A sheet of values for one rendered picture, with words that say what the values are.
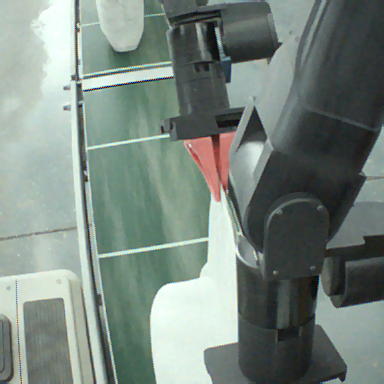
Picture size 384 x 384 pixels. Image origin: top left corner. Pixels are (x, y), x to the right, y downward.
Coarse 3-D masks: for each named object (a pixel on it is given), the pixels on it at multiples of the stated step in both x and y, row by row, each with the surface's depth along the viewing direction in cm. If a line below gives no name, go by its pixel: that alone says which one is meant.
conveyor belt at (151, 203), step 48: (96, 96) 177; (144, 96) 176; (96, 144) 160; (144, 144) 160; (96, 192) 147; (144, 192) 147; (192, 192) 147; (96, 240) 136; (144, 240) 136; (192, 240) 136; (144, 288) 126; (144, 336) 117
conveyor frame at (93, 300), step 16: (80, 112) 185; (80, 128) 176; (80, 144) 168; (80, 160) 157; (80, 176) 147; (80, 192) 142; (80, 208) 138; (80, 224) 134; (240, 224) 148; (80, 240) 131; (80, 256) 128; (96, 304) 127; (96, 320) 118; (96, 336) 112; (96, 352) 110; (96, 368) 107
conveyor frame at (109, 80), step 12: (72, 0) 223; (72, 12) 215; (72, 24) 207; (168, 24) 212; (72, 36) 199; (72, 48) 193; (72, 60) 187; (72, 72) 181; (132, 72) 187; (144, 72) 187; (156, 72) 187; (168, 72) 187; (84, 84) 183; (96, 84) 183; (108, 84) 182
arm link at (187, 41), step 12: (180, 24) 56; (192, 24) 53; (204, 24) 53; (216, 24) 55; (168, 36) 55; (180, 36) 53; (192, 36) 53; (204, 36) 53; (216, 36) 55; (180, 48) 54; (192, 48) 53; (204, 48) 53; (216, 48) 55; (180, 60) 54; (192, 60) 53; (204, 60) 54; (216, 60) 54
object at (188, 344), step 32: (224, 192) 55; (224, 224) 57; (224, 256) 59; (192, 288) 73; (224, 288) 61; (160, 320) 73; (192, 320) 70; (224, 320) 63; (160, 352) 72; (192, 352) 67
